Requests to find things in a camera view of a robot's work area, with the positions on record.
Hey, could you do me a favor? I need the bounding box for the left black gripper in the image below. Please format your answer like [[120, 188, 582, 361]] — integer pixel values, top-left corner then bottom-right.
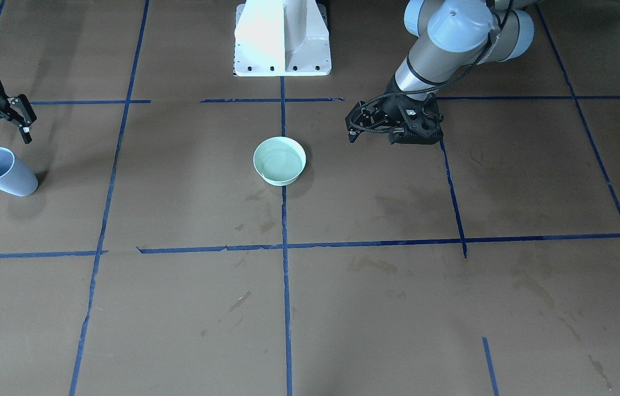
[[383, 77, 443, 145]]

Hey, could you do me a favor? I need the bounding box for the blue plastic cup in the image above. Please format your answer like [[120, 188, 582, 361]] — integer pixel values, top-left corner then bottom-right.
[[0, 146, 39, 196]]

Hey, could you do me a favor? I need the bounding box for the light green bowl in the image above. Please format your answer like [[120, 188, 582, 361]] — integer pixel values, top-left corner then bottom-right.
[[253, 137, 307, 187]]

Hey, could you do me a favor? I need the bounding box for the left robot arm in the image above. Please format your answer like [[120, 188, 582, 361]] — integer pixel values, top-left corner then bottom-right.
[[370, 1, 535, 145]]

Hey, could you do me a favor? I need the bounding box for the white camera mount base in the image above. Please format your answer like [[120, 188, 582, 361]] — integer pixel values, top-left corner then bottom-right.
[[233, 1, 332, 77]]

